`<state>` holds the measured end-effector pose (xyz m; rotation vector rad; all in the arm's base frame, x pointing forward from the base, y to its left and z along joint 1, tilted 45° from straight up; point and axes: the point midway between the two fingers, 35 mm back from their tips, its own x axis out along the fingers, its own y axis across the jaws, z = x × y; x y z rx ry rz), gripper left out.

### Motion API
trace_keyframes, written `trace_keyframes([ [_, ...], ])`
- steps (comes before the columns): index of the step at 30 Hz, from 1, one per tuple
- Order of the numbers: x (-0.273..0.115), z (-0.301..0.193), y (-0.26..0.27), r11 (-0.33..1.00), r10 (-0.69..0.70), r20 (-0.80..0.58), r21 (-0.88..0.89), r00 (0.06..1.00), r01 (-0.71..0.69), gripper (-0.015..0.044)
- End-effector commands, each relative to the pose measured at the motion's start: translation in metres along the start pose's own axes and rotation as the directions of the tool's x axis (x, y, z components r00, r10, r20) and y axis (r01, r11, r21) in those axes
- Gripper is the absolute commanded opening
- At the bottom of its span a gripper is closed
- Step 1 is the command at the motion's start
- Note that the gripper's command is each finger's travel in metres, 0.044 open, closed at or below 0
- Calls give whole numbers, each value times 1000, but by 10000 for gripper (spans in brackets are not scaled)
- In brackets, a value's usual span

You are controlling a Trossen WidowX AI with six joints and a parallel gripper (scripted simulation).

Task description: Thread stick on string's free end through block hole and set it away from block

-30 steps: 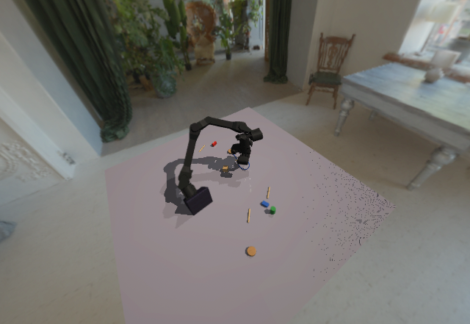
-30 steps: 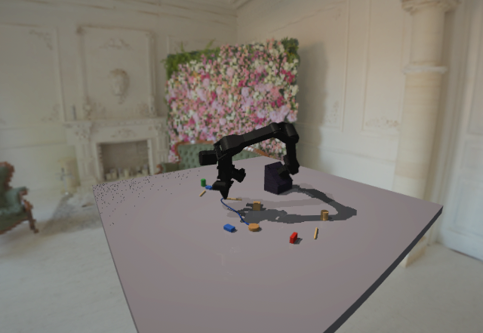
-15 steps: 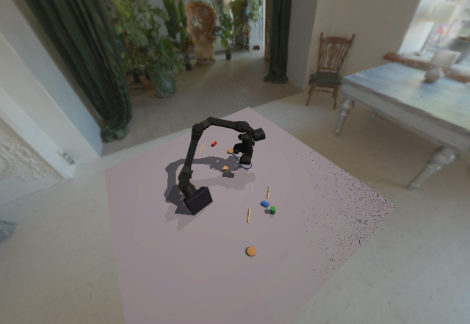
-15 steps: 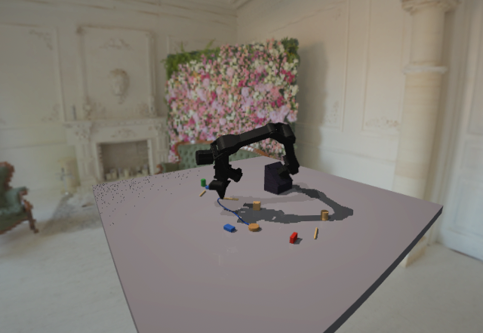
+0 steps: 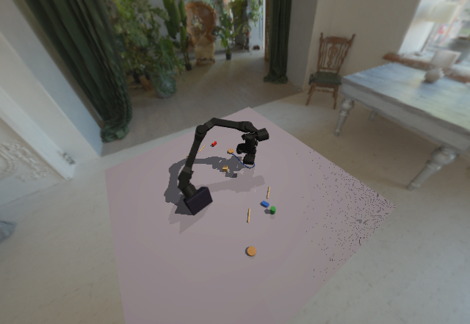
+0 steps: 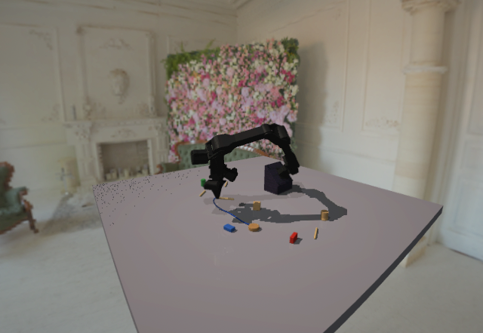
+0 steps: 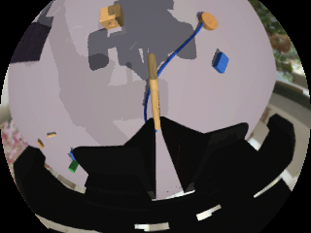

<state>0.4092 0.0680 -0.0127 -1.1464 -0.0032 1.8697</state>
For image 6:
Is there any round wooden button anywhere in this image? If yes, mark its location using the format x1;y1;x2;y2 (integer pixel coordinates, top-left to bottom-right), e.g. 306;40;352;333
248;224;260;232

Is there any tan wooden cylinder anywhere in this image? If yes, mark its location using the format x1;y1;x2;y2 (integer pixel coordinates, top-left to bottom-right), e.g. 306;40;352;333
320;210;329;220

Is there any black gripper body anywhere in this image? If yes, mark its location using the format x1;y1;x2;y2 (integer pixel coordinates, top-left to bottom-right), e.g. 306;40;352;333
204;163;226;190

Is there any small blue block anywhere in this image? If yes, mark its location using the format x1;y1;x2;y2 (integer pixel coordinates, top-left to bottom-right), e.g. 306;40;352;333
223;224;235;232

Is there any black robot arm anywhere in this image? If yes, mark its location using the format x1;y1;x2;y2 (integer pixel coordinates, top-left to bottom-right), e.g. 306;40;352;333
190;123;300;182

